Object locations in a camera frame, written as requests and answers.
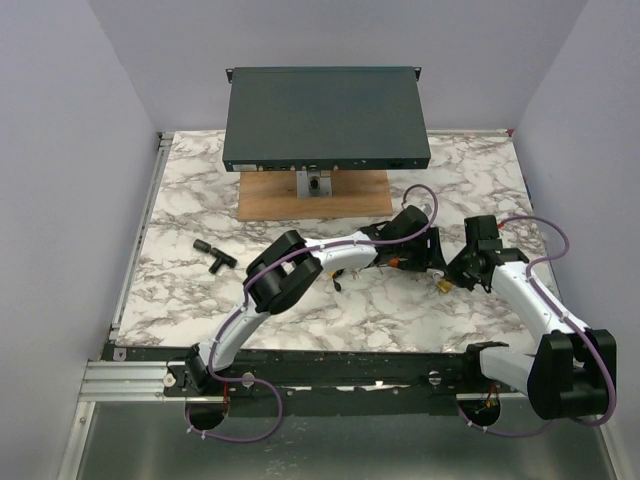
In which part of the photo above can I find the brass padlock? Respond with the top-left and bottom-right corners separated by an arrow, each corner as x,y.
436,278 -> 455,294

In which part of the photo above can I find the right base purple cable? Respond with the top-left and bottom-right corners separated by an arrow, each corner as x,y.
457,394 -> 557,437

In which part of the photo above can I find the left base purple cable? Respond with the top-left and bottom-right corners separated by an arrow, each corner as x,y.
184,377 -> 286,443

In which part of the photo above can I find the black T-shaped pipe fitting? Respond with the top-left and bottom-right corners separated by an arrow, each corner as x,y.
193,239 -> 237,275

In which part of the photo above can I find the black metal base rail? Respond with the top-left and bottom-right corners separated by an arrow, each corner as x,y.
99,344 -> 521,419

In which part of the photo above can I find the grey metal lock mount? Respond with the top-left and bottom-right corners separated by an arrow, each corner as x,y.
296,170 -> 332,198

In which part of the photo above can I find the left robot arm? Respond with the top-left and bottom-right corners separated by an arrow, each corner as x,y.
184,206 -> 446,395

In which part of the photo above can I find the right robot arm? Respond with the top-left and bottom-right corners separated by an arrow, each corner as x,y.
447,215 -> 617,426

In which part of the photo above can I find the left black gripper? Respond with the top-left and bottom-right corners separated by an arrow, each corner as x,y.
394,227 -> 444,272

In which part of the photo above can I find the dark green network switch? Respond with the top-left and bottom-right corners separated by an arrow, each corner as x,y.
222,66 -> 431,172

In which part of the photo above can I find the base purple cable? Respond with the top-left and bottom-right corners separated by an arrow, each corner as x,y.
184,377 -> 286,443
457,394 -> 557,437

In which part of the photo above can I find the wooden board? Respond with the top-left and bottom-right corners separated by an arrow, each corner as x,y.
237,170 -> 392,222

